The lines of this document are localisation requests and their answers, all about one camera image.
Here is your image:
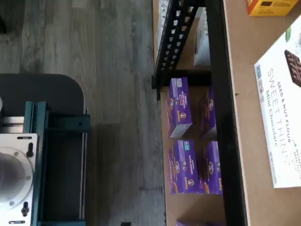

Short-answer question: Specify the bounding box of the dark grey robot base platform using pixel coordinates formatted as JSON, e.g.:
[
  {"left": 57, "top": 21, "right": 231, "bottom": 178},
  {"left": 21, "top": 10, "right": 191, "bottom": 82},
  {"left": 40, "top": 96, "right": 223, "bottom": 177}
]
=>
[{"left": 0, "top": 73, "right": 86, "bottom": 226}]

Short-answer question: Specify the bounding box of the purple Annie's snack box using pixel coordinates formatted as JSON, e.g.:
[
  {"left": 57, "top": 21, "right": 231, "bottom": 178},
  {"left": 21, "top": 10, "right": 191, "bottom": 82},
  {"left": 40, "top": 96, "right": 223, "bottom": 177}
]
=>
[
  {"left": 199, "top": 86, "right": 217, "bottom": 140},
  {"left": 167, "top": 77, "right": 194, "bottom": 138},
  {"left": 199, "top": 140, "right": 223, "bottom": 195},
  {"left": 167, "top": 139, "right": 201, "bottom": 195}
]

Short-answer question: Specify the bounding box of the white cardboard box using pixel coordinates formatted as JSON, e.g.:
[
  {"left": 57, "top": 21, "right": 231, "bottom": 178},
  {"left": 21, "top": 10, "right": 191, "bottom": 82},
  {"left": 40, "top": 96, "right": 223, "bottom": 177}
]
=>
[{"left": 193, "top": 7, "right": 210, "bottom": 68}]

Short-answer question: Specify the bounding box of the brown particleboard shelf board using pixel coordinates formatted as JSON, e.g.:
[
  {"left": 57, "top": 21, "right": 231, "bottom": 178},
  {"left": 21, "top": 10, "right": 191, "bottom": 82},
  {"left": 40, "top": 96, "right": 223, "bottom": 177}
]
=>
[
  {"left": 152, "top": 0, "right": 224, "bottom": 226},
  {"left": 222, "top": 0, "right": 301, "bottom": 226}
]

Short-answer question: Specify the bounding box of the purple Annie's hidden veggies box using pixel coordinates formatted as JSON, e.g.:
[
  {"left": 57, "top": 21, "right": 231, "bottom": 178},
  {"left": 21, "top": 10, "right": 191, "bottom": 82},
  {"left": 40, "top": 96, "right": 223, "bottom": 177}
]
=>
[{"left": 175, "top": 220, "right": 222, "bottom": 226}]

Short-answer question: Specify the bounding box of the white Sweet Thins cracker box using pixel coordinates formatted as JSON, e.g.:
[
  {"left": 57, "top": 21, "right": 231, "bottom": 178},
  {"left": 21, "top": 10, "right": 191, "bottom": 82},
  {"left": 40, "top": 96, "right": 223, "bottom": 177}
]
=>
[{"left": 253, "top": 20, "right": 301, "bottom": 189}]

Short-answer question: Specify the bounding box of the small white yellow-label box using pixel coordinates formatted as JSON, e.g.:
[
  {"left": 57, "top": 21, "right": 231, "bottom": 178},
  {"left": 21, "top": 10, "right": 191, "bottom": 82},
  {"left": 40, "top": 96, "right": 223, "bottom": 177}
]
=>
[{"left": 245, "top": 0, "right": 300, "bottom": 17}]

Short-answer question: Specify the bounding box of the silver robot mounting plate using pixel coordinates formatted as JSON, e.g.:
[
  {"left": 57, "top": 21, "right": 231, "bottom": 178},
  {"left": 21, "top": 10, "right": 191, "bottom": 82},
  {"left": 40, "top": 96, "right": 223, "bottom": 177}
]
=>
[{"left": 0, "top": 133, "right": 39, "bottom": 226}]

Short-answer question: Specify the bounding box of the black perforated metal bracket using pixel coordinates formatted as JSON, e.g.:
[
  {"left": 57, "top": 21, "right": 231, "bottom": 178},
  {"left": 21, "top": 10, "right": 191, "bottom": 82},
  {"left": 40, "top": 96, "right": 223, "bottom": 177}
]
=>
[{"left": 151, "top": 0, "right": 203, "bottom": 89}]

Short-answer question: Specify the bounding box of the teal aluminium mounting frame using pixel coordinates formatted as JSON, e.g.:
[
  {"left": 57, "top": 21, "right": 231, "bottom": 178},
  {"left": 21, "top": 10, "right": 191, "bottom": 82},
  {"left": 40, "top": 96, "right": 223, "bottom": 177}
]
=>
[{"left": 23, "top": 101, "right": 91, "bottom": 226}]

